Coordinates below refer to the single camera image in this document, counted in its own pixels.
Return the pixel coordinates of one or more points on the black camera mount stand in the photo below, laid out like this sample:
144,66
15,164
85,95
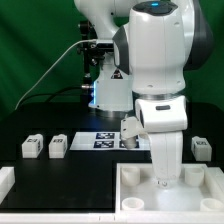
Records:
87,32

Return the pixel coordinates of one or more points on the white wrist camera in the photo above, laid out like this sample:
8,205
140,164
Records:
154,117

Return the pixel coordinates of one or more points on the white square tabletop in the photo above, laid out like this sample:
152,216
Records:
198,189

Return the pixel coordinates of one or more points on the silver fixed camera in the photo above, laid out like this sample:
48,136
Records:
106,45

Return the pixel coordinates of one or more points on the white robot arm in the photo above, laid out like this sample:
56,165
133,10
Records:
147,46

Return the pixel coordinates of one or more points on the white marker sheet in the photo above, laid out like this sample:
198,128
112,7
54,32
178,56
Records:
97,141

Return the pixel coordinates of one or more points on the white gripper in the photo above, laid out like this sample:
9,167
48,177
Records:
166,154

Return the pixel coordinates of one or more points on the white left obstacle block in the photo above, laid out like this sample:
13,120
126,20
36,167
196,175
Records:
7,180

